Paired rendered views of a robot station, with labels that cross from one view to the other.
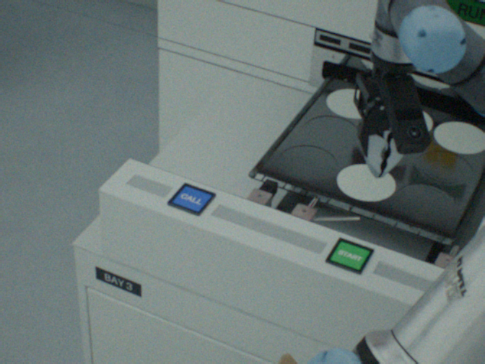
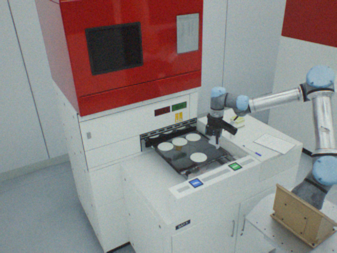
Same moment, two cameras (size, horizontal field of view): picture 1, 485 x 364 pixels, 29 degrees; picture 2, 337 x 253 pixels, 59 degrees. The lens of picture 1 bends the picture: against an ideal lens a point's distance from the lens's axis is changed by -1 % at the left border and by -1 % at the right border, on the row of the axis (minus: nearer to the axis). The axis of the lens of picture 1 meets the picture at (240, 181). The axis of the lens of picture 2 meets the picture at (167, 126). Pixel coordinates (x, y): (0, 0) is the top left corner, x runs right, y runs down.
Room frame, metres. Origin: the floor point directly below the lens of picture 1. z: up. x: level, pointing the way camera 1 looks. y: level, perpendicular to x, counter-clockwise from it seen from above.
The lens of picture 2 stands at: (0.51, 1.11, 1.95)
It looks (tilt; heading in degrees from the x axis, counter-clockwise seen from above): 29 degrees down; 306
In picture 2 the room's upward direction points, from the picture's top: 2 degrees counter-clockwise
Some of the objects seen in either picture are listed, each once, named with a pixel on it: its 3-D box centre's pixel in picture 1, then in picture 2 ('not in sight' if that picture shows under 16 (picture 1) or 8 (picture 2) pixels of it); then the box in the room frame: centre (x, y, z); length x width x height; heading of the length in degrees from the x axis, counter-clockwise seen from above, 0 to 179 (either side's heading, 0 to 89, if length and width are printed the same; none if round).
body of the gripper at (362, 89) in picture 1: (388, 86); (215, 124); (1.17, -0.21, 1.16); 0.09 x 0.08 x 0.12; 13
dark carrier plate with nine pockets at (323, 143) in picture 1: (387, 150); (188, 149); (1.37, -0.26, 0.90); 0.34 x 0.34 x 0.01; 66
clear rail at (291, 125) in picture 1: (294, 123); (164, 158); (1.44, -0.09, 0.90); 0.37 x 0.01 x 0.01; 156
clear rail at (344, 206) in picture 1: (351, 208); (206, 163); (1.20, -0.18, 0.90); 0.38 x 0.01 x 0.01; 66
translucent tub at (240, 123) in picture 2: not in sight; (237, 122); (1.19, -0.58, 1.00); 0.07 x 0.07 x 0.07; 69
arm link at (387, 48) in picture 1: (396, 40); (216, 112); (1.16, -0.21, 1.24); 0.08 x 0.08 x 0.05
